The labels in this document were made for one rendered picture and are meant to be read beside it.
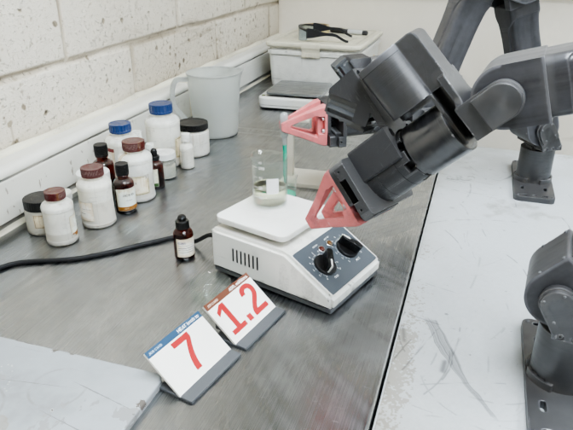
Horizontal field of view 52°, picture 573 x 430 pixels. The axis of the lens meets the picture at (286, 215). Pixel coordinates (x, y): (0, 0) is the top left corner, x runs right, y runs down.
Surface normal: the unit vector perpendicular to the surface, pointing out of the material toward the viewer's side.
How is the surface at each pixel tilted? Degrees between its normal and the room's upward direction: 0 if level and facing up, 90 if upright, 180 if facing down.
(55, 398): 0
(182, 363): 40
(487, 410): 0
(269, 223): 0
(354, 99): 83
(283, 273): 90
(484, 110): 90
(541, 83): 90
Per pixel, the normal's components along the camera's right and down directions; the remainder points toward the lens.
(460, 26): 0.16, 0.42
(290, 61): -0.33, 0.45
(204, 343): 0.56, -0.56
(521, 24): 0.24, 0.61
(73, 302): 0.00, -0.90
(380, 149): -0.58, 0.23
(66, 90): 0.95, 0.13
